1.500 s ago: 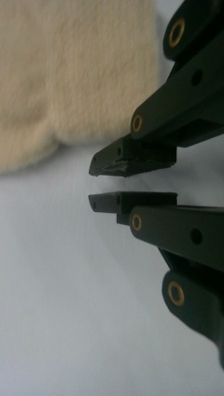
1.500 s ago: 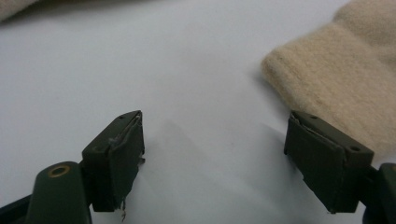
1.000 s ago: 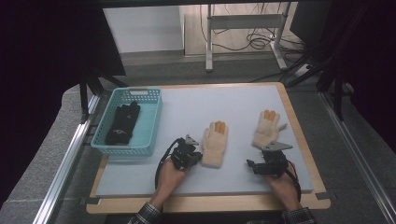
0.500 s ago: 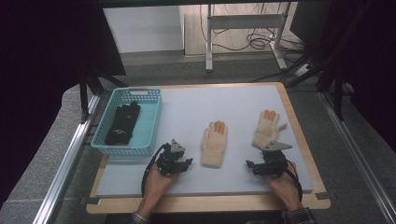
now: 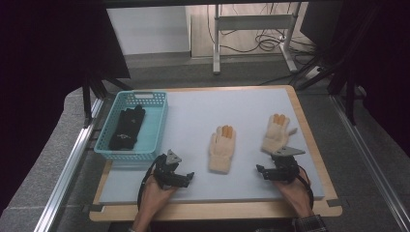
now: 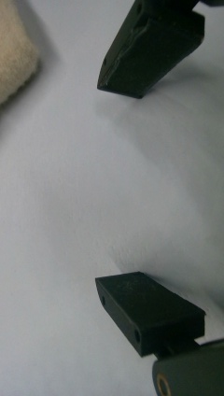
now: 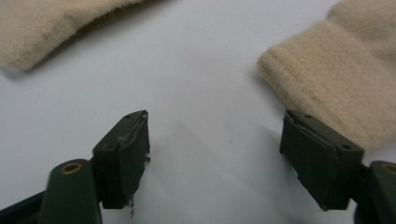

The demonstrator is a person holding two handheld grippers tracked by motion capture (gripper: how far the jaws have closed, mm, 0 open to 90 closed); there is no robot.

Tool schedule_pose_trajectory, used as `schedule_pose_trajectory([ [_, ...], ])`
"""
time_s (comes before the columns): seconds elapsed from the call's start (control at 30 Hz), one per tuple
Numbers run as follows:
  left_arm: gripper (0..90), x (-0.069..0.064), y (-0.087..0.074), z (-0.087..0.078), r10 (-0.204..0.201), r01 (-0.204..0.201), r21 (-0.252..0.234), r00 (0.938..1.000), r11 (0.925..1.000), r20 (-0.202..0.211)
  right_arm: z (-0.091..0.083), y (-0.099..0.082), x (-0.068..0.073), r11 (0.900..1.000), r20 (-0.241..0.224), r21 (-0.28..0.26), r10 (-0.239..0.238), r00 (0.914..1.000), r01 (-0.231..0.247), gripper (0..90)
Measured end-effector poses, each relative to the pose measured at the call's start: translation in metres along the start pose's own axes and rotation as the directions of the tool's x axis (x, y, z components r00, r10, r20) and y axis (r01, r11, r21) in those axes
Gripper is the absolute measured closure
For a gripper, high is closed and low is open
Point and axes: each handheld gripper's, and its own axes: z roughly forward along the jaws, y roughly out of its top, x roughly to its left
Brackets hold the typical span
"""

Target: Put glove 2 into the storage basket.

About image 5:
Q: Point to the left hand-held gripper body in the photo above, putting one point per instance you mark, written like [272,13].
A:
[166,172]

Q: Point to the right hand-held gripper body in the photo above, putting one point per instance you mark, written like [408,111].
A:
[285,167]

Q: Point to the cream knit glove orange fingertips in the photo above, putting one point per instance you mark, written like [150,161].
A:
[221,148]
[274,135]

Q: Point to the turquoise plastic basket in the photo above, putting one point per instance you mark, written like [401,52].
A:
[154,129]

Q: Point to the person's left hand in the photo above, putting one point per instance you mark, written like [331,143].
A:
[153,199]

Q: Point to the person's right hand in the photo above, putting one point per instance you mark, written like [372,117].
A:
[298,196]

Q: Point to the black glove with white print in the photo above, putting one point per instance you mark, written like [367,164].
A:
[127,129]

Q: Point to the light grey foam mat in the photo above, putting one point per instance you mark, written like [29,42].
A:
[199,109]

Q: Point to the black tripod stand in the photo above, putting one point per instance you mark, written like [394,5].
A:
[351,103]
[86,103]

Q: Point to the white power strip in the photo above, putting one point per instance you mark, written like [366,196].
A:
[312,72]

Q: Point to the black curtain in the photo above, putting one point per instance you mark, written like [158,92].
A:
[383,64]
[38,64]

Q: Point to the white panel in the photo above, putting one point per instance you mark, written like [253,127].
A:
[148,29]

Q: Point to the aluminium frame rail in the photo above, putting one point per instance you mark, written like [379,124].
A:
[372,161]
[69,167]

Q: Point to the white metal desk frame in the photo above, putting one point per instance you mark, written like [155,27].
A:
[216,48]

